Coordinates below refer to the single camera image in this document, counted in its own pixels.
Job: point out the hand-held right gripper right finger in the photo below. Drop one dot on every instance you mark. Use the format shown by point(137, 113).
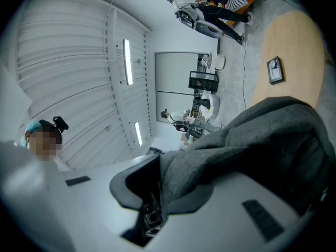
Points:
point(223, 227)

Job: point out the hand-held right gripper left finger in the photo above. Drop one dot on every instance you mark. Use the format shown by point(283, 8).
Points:
point(78, 206)

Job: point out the dark grey garment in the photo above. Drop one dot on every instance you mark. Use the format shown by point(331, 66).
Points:
point(262, 140)

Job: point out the person's head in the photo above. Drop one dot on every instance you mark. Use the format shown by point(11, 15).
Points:
point(44, 143)

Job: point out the light blue hair cap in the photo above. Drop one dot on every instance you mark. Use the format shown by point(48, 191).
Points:
point(32, 126)

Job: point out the long ceiling light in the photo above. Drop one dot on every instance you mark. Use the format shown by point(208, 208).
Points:
point(127, 62)
point(138, 134)

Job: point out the white round pouf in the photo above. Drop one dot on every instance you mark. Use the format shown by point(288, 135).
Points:
point(214, 105)

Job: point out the black glass-door fridge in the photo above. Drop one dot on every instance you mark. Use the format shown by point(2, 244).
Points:
point(203, 81)

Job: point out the black square framed box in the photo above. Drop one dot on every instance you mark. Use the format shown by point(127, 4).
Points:
point(275, 71)

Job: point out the round side table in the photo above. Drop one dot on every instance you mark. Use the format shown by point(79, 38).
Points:
point(219, 62)

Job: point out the wooden table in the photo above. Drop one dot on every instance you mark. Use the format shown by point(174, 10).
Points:
point(294, 41)

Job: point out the grey shell pack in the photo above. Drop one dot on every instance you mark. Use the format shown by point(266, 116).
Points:
point(207, 26)

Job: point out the striped blanket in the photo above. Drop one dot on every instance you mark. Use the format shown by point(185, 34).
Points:
point(236, 1)

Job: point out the black head-worn camera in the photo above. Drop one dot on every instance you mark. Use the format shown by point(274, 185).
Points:
point(61, 123)

